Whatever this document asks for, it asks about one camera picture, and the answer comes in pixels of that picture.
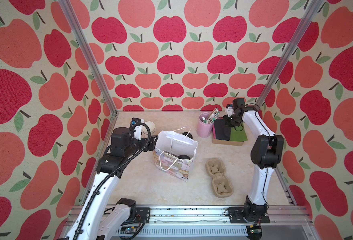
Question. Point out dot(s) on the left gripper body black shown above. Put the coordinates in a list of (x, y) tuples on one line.
[(143, 146)]

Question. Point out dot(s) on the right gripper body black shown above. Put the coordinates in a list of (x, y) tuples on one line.
[(231, 121)]

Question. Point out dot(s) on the cartoon animal paper gift bag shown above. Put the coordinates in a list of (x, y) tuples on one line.
[(169, 146)]

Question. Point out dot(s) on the single black paper napkin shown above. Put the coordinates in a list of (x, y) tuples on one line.
[(220, 130)]

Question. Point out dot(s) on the stack of white paper cups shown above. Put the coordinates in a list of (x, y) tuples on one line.
[(151, 126)]

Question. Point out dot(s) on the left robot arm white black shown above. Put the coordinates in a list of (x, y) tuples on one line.
[(104, 180)]

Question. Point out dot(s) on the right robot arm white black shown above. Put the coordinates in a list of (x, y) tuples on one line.
[(265, 154)]

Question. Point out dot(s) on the stack of dark napkins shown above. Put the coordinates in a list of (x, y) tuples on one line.
[(236, 135)]

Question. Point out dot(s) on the brown cardboard napkin tray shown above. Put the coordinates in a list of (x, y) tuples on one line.
[(228, 143)]

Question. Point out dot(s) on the pink cylindrical holder cup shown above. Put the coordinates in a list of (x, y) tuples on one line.
[(204, 129)]

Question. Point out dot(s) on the brown pulp cup carrier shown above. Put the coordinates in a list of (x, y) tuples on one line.
[(220, 184)]

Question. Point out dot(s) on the aluminium front rail frame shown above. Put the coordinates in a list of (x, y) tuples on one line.
[(177, 222)]

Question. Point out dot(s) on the right aluminium corner post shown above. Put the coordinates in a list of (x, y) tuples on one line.
[(311, 11)]

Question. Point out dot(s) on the aluminium corner post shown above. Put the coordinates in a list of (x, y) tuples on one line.
[(74, 23), (311, 11)]

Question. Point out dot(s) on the left aluminium corner post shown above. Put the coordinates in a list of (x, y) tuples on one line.
[(74, 23)]

